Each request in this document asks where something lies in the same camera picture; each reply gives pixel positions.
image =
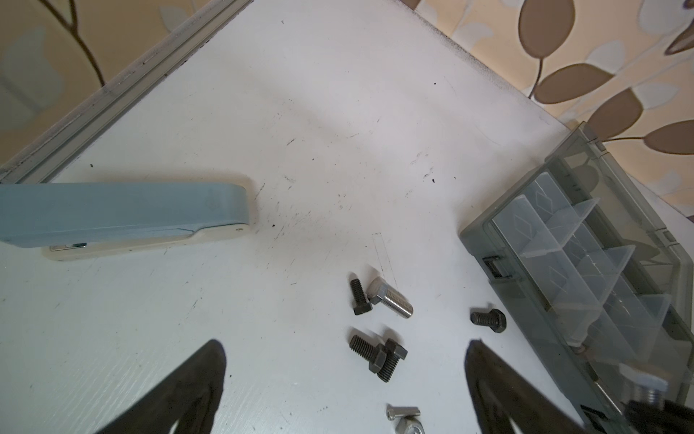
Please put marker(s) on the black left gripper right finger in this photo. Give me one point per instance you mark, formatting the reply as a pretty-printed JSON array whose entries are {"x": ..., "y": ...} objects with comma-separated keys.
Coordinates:
[{"x": 503, "y": 400}]

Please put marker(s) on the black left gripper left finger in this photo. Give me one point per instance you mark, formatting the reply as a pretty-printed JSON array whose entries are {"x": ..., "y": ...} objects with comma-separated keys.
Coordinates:
[{"x": 186, "y": 401}]

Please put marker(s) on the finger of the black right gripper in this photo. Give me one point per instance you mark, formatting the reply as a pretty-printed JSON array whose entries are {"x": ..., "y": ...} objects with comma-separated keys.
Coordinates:
[{"x": 648, "y": 419}]

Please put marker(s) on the black hex bolt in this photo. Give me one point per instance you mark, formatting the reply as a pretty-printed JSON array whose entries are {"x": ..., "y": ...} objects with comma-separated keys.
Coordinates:
[
  {"x": 375, "y": 355},
  {"x": 362, "y": 304},
  {"x": 494, "y": 320},
  {"x": 394, "y": 353}
]

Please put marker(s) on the silver hex bolt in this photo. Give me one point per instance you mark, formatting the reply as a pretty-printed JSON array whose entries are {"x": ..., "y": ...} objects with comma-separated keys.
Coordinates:
[{"x": 381, "y": 292}]

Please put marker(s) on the pile of silver nuts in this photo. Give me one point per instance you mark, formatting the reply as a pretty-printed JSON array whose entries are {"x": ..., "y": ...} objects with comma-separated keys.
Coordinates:
[{"x": 409, "y": 425}]

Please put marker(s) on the silver small bolt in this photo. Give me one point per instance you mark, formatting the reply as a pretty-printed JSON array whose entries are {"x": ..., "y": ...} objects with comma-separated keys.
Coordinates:
[{"x": 393, "y": 413}]

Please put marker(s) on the grey plastic organizer box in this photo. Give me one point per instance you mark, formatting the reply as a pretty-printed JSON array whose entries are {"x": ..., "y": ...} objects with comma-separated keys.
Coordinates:
[{"x": 592, "y": 276}]

